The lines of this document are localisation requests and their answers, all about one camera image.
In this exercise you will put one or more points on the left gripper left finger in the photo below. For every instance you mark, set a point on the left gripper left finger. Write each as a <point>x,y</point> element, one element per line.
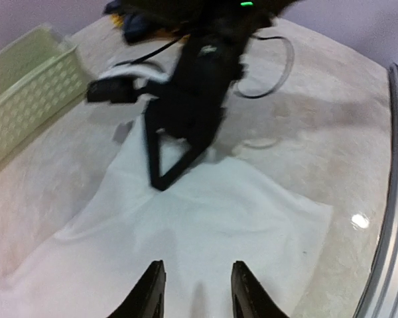
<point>147,298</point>

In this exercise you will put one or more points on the white cloth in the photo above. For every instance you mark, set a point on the white cloth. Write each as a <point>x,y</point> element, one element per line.
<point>220,211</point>

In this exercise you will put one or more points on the green plastic basket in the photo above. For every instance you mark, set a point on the green plastic basket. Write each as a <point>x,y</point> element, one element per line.
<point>40,74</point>

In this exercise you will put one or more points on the front aluminium rail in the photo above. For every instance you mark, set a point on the front aluminium rail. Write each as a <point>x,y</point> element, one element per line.
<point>380,297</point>

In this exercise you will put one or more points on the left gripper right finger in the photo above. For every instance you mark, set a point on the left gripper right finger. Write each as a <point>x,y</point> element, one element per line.
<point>249,298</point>

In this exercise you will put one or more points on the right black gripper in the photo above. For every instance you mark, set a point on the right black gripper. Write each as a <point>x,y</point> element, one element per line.
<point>189,104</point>

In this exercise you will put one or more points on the navy folded garment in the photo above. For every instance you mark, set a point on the navy folded garment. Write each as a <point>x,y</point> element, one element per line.
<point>135,27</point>

